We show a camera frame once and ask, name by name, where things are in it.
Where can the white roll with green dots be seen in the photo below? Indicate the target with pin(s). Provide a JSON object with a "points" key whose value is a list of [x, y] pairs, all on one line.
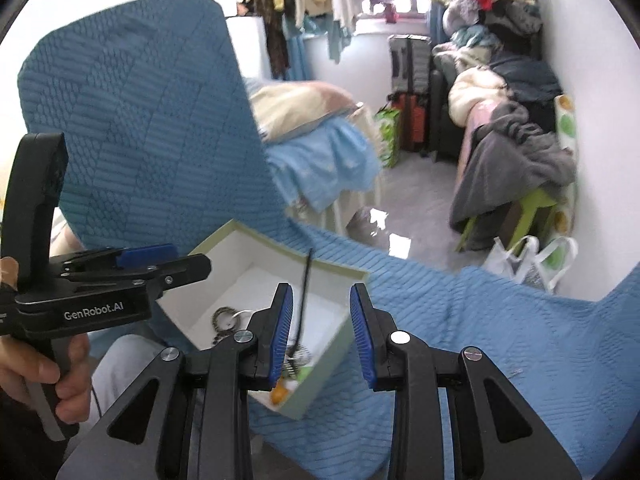
{"points": [[565, 125]]}

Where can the silver sparkly ornament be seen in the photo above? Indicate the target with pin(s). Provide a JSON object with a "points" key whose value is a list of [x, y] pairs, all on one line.
{"points": [[300, 357]]}

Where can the green bag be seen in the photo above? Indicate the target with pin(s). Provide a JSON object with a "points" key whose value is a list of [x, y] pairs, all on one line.
{"points": [[387, 130]]}

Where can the orange yellow pendant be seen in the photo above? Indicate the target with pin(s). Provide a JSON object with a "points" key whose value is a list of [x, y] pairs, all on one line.
{"points": [[281, 394]]}

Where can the grey fleece blanket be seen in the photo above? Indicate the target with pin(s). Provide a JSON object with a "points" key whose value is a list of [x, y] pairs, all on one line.
{"points": [[500, 175]]}

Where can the grey suitcase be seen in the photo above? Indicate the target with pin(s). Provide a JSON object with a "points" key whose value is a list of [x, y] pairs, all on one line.
{"points": [[410, 65]]}

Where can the pile of clothes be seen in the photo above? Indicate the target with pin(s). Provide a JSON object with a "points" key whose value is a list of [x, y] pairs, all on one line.
{"points": [[525, 77]]}

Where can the cream pillow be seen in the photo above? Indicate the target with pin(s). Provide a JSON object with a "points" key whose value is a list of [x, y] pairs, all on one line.
{"points": [[295, 105]]}

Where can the green plastic stool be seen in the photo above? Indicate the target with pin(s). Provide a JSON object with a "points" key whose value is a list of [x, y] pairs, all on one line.
{"points": [[535, 200]]}

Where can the white plastic bag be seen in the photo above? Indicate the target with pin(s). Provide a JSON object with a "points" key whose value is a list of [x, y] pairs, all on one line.
{"points": [[510, 265]]}

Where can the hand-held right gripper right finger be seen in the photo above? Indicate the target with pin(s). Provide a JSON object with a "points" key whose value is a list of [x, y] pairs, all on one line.
{"points": [[362, 340]]}

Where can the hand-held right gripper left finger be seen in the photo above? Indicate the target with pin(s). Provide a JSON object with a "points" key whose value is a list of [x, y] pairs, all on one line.
{"points": [[282, 340]]}

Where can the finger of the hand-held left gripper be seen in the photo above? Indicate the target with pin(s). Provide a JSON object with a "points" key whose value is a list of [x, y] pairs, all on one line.
{"points": [[185, 270], [145, 255]]}

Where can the blue quilted sofa cover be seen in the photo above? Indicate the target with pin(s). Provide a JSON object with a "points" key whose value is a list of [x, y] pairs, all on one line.
{"points": [[125, 135]]}

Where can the black suitcase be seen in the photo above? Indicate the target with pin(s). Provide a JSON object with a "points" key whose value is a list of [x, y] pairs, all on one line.
{"points": [[442, 120]]}

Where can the light blue bedsheet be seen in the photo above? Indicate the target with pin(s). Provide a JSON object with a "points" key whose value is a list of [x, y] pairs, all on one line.
{"points": [[320, 160]]}

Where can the pale cloth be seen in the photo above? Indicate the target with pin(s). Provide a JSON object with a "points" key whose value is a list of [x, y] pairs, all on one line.
{"points": [[130, 365]]}

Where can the cream duvet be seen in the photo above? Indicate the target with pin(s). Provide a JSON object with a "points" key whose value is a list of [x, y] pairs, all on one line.
{"points": [[475, 90]]}

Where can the person's left hand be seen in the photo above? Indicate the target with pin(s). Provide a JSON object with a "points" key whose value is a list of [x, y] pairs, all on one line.
{"points": [[30, 365]]}

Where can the pink quilt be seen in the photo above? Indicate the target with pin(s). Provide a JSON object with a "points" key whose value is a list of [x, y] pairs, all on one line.
{"points": [[477, 112]]}

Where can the white box with green rim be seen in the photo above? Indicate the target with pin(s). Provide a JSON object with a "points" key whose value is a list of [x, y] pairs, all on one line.
{"points": [[260, 285]]}

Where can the white cabinet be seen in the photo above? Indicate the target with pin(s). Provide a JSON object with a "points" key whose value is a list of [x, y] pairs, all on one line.
{"points": [[250, 45]]}

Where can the orange suitcase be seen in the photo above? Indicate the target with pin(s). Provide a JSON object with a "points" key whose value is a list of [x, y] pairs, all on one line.
{"points": [[412, 120]]}

